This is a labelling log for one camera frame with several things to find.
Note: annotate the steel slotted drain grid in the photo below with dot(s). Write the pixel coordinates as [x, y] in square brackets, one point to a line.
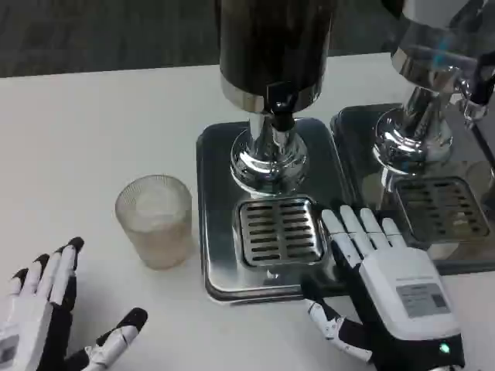
[280, 232]
[441, 205]

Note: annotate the chrome and black dispenser tap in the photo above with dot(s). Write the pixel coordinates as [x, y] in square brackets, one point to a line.
[477, 89]

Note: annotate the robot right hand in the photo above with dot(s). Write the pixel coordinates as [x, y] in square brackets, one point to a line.
[394, 282]

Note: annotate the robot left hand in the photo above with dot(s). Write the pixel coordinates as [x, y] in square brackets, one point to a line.
[58, 309]

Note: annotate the clear ribbed glass cup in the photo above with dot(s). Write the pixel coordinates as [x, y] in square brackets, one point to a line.
[154, 232]

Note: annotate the dark tank drink dispenser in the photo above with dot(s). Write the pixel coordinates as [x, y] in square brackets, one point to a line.
[270, 46]

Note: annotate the clear tank drink dispenser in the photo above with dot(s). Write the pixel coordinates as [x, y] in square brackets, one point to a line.
[421, 77]

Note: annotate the steel drip tray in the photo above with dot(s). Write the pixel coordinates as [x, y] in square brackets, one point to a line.
[216, 216]
[359, 162]

